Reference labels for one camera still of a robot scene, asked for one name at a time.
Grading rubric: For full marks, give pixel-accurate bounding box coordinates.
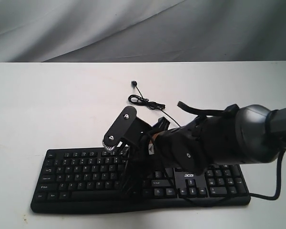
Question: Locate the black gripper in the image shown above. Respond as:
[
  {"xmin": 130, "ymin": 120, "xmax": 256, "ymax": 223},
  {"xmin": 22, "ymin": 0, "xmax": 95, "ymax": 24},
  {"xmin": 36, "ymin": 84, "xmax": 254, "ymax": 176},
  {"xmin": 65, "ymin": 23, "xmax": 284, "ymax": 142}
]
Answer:
[{"xmin": 102, "ymin": 106, "xmax": 171, "ymax": 197}]

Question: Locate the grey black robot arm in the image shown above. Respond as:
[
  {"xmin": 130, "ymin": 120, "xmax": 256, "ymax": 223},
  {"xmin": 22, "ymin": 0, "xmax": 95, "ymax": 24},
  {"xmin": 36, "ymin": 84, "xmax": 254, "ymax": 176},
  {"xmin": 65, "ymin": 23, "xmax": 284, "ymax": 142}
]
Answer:
[{"xmin": 102, "ymin": 102, "xmax": 286, "ymax": 199}]

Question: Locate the black acer keyboard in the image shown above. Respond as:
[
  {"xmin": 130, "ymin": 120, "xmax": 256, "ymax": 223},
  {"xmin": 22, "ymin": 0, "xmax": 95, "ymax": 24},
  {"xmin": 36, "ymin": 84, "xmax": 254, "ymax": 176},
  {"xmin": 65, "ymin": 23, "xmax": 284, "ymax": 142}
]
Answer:
[{"xmin": 31, "ymin": 147, "xmax": 251, "ymax": 214}]

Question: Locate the grey backdrop cloth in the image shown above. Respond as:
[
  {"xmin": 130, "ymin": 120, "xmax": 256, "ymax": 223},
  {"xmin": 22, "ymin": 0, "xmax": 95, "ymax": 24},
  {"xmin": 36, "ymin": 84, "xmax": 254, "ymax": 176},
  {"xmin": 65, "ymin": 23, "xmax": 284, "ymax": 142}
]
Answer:
[{"xmin": 0, "ymin": 0, "xmax": 286, "ymax": 62}]

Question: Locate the black keyboard usb cable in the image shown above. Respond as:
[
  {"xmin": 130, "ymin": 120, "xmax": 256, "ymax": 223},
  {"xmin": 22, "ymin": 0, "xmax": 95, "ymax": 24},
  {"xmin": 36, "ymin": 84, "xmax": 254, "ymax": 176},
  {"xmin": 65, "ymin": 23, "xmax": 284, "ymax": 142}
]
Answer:
[{"xmin": 128, "ymin": 80, "xmax": 182, "ymax": 127}]

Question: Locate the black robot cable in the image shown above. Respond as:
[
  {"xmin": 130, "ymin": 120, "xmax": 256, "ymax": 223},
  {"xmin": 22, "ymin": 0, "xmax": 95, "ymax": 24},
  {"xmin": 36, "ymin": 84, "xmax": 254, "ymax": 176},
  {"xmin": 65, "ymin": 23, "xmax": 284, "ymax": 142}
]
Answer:
[{"xmin": 138, "ymin": 133, "xmax": 286, "ymax": 207}]

